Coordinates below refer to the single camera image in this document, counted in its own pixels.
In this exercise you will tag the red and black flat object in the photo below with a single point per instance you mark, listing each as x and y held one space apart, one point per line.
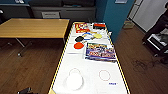
99 25

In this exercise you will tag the yellow air hockey table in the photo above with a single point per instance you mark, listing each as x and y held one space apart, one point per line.
93 73

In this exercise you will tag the orange round disc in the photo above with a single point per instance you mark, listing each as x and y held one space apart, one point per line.
79 45

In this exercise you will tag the black wheeled cart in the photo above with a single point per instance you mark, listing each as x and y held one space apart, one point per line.
156 40

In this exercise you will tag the yellow round disc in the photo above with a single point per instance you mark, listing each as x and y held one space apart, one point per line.
97 35

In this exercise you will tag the long wooden table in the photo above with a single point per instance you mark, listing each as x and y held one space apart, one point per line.
33 26

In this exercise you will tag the black round disc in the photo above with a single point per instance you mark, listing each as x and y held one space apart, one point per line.
79 39

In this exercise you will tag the yellow pillar sign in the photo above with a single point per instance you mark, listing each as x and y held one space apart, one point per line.
120 1

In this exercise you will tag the wicker basket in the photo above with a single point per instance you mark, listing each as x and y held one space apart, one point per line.
128 24

